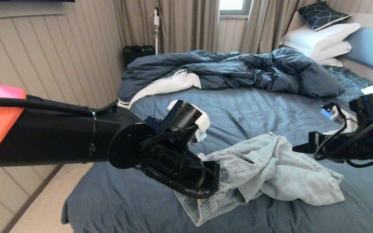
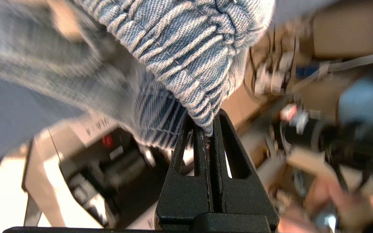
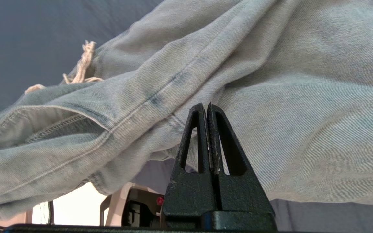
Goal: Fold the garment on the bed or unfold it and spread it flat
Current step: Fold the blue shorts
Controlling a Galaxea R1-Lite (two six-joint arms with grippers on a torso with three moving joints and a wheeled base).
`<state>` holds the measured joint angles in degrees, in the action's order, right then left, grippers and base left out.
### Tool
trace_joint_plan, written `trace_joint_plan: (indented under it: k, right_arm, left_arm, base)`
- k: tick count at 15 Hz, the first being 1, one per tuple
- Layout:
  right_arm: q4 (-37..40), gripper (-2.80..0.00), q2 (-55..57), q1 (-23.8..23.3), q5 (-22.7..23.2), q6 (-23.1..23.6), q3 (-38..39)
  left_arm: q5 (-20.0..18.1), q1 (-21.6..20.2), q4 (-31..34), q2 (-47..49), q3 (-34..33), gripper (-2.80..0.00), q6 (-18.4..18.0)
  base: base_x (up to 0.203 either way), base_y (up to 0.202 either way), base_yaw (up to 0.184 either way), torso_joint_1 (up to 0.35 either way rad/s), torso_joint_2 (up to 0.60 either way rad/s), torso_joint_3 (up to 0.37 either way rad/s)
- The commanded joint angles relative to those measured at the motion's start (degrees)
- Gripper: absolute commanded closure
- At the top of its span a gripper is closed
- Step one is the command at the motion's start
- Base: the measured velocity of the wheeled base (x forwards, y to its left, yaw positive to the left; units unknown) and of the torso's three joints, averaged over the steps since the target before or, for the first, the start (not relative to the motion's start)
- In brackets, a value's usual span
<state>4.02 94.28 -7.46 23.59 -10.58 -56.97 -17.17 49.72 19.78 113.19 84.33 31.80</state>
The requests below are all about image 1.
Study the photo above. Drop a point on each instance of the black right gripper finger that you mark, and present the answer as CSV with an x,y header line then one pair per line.
x,y
304,147
303,150

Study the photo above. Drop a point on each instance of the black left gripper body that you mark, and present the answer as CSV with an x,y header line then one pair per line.
x,y
186,171

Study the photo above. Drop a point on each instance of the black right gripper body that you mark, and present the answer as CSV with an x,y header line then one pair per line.
x,y
367,149

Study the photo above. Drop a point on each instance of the light blue denim shorts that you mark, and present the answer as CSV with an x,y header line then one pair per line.
x,y
270,171

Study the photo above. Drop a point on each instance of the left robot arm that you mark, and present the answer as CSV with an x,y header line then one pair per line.
x,y
60,136

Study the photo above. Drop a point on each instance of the bed with blue sheet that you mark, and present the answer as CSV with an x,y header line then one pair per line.
x,y
254,106

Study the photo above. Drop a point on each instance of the small white pillow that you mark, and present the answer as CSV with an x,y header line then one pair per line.
x,y
332,62

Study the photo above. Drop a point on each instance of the medium white pillow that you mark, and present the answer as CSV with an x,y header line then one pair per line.
x,y
335,50

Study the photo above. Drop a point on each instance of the dark blue white-lined duvet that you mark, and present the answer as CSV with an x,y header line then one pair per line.
x,y
238,68

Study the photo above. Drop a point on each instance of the large white pillow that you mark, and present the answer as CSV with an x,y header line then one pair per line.
x,y
316,37

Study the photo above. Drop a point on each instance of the black hard suitcase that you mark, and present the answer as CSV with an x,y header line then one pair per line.
x,y
138,53

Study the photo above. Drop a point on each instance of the narrow beige curtain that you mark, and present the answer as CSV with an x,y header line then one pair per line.
x,y
264,26

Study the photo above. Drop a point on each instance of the dark geometric patterned cushion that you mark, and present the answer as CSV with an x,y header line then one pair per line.
x,y
322,14

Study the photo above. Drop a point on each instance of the wide beige curtain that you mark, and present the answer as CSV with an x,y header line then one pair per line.
x,y
186,26

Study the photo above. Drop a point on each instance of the white stick vacuum cleaner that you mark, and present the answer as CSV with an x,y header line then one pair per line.
x,y
156,19

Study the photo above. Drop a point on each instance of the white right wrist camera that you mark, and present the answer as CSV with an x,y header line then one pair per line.
x,y
330,114

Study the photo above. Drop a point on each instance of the window with grey frame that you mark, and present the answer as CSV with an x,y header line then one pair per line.
x,y
235,5

